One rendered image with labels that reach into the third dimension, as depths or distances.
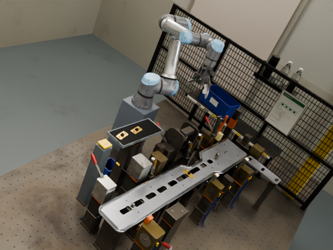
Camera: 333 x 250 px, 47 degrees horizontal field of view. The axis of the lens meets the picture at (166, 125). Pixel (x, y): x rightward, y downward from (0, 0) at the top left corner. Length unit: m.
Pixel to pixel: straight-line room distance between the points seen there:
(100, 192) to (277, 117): 1.66
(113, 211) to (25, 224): 0.51
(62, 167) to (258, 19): 3.20
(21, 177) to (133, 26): 3.81
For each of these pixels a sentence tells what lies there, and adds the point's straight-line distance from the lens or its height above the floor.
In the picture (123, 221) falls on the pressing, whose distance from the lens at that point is 1.99.
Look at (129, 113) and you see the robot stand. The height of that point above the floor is 1.04.
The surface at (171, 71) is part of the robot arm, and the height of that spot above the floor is 1.38.
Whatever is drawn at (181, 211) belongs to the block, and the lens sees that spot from 2.14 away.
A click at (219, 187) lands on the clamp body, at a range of 2.41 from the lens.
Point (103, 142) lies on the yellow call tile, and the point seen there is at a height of 1.16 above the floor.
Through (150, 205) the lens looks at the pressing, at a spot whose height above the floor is 1.00.
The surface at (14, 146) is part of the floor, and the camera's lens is 3.75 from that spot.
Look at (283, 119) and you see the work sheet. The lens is 3.16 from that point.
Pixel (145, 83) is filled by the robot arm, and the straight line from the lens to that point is 2.58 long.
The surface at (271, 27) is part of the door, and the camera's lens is 4.89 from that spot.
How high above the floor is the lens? 2.45
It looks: 31 degrees down
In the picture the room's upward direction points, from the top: 25 degrees clockwise
